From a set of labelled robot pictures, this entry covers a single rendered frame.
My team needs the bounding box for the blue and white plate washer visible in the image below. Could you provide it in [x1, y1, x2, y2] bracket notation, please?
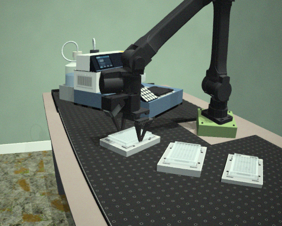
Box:
[74, 51, 183, 119]

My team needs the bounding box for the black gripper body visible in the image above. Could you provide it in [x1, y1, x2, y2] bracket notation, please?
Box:
[118, 92, 150, 123]

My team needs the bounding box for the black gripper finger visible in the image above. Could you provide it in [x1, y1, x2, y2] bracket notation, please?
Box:
[134, 117, 153, 142]
[111, 113, 126, 132]

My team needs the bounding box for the white microplate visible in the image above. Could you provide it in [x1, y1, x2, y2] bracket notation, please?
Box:
[165, 141, 201, 166]
[108, 127, 153, 146]
[229, 153, 258, 180]

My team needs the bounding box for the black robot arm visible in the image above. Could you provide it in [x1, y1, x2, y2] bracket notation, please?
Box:
[99, 0, 235, 125]

